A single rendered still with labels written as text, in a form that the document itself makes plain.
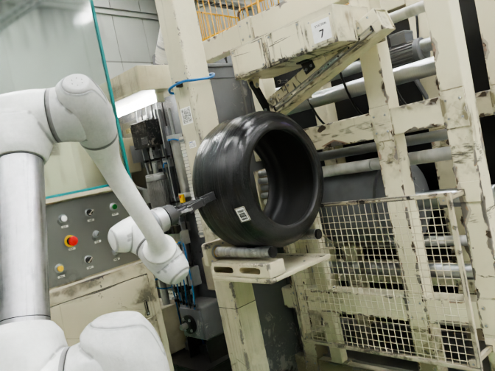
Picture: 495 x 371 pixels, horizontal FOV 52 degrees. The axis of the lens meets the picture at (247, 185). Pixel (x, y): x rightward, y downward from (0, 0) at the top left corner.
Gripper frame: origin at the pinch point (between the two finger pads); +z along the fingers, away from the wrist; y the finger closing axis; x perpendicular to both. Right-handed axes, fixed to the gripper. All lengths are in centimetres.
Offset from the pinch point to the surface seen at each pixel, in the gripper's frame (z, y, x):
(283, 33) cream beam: 57, -10, -52
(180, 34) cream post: 34, 26, -66
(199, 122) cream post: 28.7, 25.7, -27.4
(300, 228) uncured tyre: 31.3, -11.6, 25.1
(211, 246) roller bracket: 11.4, 23.4, 24.3
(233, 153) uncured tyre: 11.2, -9.3, -12.9
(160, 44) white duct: 62, 79, -74
